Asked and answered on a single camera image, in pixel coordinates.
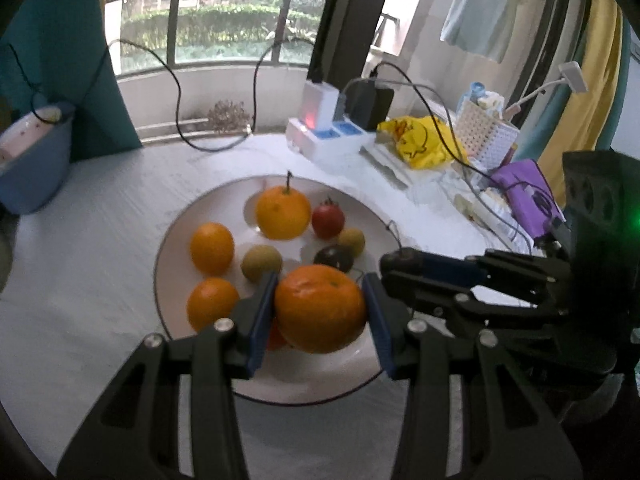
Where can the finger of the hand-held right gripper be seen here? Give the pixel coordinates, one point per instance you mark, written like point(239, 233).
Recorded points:
point(450, 271)
point(425, 290)

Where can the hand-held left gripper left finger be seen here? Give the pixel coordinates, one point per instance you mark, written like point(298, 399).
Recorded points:
point(262, 320)

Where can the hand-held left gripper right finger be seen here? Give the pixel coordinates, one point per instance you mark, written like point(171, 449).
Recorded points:
point(377, 325)

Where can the small red fruit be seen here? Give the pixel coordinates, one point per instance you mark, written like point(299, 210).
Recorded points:
point(275, 337)

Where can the dark cherry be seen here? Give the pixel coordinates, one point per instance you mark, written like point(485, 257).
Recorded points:
point(400, 261)
point(334, 257)

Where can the small orange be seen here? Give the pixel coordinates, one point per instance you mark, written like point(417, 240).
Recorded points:
point(212, 305)
point(212, 248)

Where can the yellow-green round fruit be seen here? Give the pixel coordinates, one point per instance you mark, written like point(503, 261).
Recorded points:
point(261, 262)

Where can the large orange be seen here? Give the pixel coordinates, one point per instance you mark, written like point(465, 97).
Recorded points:
point(320, 307)

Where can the white plate with dark rim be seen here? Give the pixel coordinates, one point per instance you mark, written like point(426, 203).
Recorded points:
point(300, 380)

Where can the small tan round fruit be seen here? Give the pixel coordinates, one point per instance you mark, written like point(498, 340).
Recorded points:
point(352, 241)

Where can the red tomato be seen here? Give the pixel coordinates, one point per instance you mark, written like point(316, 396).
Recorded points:
point(328, 218)

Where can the white extension strip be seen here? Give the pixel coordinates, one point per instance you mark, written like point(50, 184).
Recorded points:
point(487, 217)

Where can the orange with stem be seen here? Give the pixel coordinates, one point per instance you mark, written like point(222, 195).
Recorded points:
point(283, 212)

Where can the white flat tray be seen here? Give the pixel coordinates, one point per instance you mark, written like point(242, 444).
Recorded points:
point(395, 167)

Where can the yellow plastic bag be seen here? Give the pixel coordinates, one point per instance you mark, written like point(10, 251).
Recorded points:
point(420, 142)

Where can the white perforated basket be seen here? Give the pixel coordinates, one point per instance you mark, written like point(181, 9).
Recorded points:
point(485, 135)

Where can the white charger box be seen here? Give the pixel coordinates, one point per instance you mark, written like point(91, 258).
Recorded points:
point(325, 147)

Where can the yellow curtain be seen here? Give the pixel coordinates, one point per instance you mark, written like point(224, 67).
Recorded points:
point(595, 85)

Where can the black power adapter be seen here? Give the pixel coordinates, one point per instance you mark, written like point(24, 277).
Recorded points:
point(370, 105)

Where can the white gooseneck lamp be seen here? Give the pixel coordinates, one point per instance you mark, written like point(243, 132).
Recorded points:
point(572, 75)

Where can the dried plant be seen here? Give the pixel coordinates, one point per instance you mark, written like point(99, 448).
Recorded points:
point(229, 117)

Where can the white charger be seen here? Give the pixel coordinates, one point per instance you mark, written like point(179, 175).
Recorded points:
point(320, 102)

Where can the blue basin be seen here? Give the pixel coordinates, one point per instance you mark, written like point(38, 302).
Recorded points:
point(35, 180)

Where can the dark window pillar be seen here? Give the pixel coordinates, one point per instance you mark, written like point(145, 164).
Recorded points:
point(350, 10)

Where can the balcony railing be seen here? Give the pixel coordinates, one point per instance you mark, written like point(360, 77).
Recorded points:
point(172, 25)

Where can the teal curtain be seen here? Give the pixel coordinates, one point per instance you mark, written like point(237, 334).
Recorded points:
point(65, 60)

